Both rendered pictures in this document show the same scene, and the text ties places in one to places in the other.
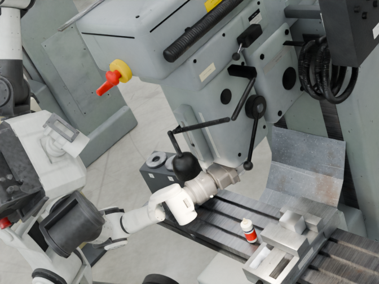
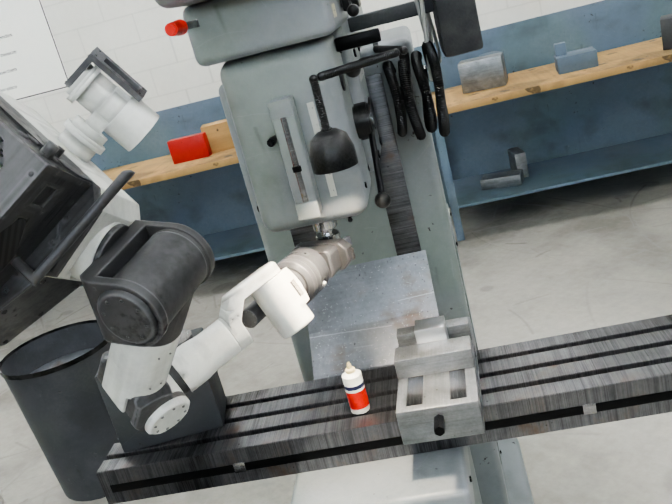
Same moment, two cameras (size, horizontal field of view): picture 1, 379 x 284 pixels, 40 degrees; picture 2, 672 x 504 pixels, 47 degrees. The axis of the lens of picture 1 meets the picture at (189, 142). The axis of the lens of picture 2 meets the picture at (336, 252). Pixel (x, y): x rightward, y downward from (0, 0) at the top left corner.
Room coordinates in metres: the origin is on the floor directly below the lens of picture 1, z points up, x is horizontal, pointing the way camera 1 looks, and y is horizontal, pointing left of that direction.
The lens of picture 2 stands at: (0.31, 0.92, 1.69)
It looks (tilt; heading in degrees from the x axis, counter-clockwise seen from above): 18 degrees down; 313
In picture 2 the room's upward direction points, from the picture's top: 15 degrees counter-clockwise
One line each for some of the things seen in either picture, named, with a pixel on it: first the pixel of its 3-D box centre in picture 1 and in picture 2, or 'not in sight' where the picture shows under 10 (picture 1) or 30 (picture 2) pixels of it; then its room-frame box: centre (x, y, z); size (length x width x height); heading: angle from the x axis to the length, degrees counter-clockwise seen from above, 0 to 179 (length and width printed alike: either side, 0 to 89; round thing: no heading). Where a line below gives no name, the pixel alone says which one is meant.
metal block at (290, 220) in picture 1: (292, 223); (432, 336); (1.17, -0.20, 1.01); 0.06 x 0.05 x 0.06; 32
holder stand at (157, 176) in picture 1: (174, 178); (162, 386); (1.67, 0.12, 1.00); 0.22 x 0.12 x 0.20; 44
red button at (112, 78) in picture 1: (114, 76); not in sight; (1.16, 0.10, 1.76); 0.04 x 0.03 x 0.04; 34
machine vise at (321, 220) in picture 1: (291, 240); (437, 366); (1.16, -0.17, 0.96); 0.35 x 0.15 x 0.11; 122
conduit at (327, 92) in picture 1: (319, 68); (406, 96); (1.28, -0.44, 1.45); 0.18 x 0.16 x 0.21; 124
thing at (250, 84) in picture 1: (243, 98); (389, 49); (1.11, -0.17, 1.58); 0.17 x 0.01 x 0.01; 142
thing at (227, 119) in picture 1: (203, 124); (363, 63); (1.07, -0.05, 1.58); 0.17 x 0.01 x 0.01; 69
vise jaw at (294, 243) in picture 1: (284, 239); (434, 357); (1.14, -0.15, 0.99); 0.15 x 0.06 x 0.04; 32
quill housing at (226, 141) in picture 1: (215, 106); (300, 131); (1.30, -0.11, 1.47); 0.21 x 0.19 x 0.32; 34
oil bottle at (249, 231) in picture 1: (248, 228); (354, 386); (1.29, -0.06, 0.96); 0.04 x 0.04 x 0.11
